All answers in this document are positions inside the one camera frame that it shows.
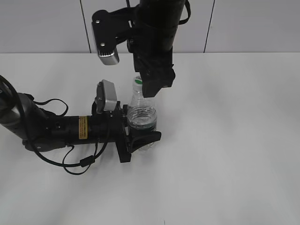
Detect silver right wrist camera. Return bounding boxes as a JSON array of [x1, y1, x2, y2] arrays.
[[91, 8, 132, 66]]

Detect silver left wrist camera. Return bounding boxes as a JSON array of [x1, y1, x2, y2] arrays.
[[95, 79, 117, 114]]

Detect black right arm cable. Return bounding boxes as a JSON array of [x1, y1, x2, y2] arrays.
[[178, 0, 191, 24]]

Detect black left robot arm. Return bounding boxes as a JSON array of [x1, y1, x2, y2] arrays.
[[0, 77, 161, 163]]

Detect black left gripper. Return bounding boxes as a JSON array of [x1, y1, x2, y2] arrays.
[[90, 101, 162, 163]]

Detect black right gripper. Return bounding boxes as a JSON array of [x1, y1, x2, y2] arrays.
[[127, 38, 175, 98]]

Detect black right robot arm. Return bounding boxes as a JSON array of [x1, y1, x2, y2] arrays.
[[127, 0, 191, 98]]

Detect white green bottle cap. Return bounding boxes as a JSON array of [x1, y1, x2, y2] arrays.
[[133, 75, 143, 92]]

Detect clear Cestbon water bottle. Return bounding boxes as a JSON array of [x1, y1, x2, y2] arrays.
[[126, 75, 158, 152]]

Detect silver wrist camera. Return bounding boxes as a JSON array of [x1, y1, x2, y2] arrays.
[[91, 8, 132, 66], [95, 79, 117, 114]]

